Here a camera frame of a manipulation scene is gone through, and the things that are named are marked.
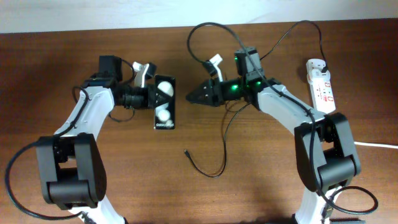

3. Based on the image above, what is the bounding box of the black USB charging cable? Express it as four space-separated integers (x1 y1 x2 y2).
183 20 330 179

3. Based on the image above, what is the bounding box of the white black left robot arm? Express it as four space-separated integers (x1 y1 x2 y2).
36 55 176 223

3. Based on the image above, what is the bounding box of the black smartphone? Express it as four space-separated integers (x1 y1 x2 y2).
154 75 176 130

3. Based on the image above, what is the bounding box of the white USB charger plug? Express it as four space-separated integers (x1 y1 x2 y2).
306 58 330 85

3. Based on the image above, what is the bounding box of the white power strip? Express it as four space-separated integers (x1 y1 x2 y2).
310 81 336 114

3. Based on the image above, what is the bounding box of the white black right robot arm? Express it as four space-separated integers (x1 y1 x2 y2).
186 47 361 223

